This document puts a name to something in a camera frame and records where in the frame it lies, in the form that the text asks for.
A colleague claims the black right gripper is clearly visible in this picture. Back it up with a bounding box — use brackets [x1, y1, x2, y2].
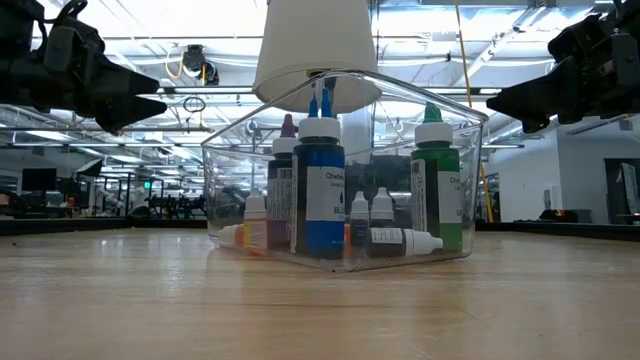
[486, 9, 640, 134]

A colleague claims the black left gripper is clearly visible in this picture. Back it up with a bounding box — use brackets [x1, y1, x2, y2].
[0, 9, 169, 135]

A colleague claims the large green food coloring bottle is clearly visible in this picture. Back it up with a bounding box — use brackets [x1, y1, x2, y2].
[409, 102, 465, 255]

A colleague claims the small orange food coloring bottle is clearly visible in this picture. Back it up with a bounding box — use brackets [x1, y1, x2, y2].
[217, 223, 247, 250]

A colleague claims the large purple food coloring bottle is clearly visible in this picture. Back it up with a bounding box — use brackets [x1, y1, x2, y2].
[266, 113, 301, 251]

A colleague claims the small yellow food coloring bottle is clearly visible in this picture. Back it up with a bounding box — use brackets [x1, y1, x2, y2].
[242, 188, 270, 254]

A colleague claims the small black food coloring bottle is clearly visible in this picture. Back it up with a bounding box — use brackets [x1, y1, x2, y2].
[367, 227, 445, 259]

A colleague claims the small blue food coloring bottle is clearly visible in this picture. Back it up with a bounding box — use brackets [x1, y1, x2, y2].
[349, 190, 371, 247]

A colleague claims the large blue food coloring bottle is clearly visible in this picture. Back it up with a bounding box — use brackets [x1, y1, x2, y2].
[291, 88, 347, 261]

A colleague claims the black overhead device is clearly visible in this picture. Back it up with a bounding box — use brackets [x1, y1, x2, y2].
[180, 43, 221, 87]

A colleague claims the dark glass door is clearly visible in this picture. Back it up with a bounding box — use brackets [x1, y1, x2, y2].
[603, 157, 640, 225]

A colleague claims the black monitor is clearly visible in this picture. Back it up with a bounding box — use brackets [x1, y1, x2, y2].
[20, 166, 59, 192]

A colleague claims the clear plastic bin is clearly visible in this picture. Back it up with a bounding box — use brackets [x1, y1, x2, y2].
[200, 69, 490, 274]

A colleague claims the silver table lamp white shade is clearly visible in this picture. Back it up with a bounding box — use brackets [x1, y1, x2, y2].
[251, 0, 384, 115]

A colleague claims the yellow hanging cable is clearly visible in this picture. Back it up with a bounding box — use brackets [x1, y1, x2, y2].
[453, 0, 495, 224]

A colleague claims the black aluminium table frame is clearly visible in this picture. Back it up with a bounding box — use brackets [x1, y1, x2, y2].
[0, 215, 640, 242]

